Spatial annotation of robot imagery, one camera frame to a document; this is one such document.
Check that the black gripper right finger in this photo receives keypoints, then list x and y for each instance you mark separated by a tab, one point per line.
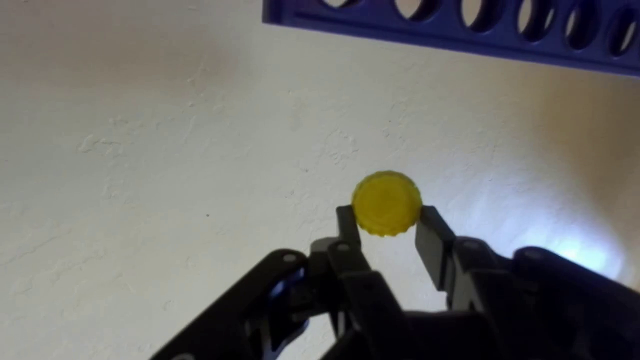
506	300

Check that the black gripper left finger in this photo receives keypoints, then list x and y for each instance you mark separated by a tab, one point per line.
352	287

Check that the yellow game disc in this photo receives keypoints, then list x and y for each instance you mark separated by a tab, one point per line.
387	203

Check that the blue connect four grid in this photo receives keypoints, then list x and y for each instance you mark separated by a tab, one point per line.
453	36

